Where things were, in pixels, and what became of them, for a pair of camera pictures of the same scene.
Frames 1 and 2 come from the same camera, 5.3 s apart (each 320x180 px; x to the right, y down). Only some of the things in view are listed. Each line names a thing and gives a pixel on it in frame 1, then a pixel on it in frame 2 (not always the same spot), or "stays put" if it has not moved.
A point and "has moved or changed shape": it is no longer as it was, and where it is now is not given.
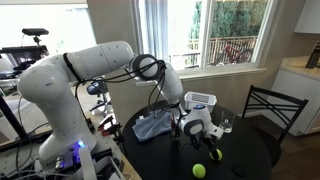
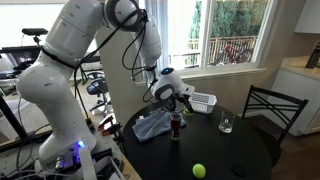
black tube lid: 239,169 stays put
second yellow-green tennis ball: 199,171 stays put
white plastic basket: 193,98 stays put
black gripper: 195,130 -> 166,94
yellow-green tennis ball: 219,153 has moved or changed shape
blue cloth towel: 152,126 stays put
